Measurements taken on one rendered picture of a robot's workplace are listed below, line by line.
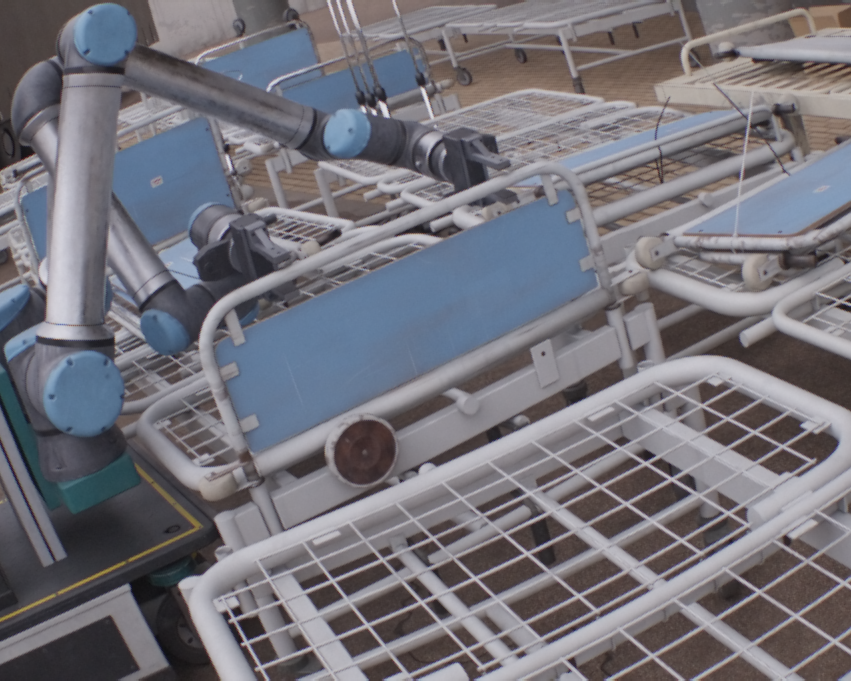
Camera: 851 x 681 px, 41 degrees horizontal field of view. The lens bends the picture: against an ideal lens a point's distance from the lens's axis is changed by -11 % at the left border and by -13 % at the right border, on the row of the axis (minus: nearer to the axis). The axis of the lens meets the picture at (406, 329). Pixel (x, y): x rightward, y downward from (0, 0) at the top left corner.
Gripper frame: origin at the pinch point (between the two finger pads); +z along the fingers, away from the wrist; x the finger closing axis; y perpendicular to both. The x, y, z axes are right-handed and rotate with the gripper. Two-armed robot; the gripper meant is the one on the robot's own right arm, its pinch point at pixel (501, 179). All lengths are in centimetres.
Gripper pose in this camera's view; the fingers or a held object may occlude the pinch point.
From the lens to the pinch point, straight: 212.2
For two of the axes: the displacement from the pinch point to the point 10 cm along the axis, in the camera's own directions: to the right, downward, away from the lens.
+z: 4.9, 3.1, -8.2
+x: -2.1, -8.7, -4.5
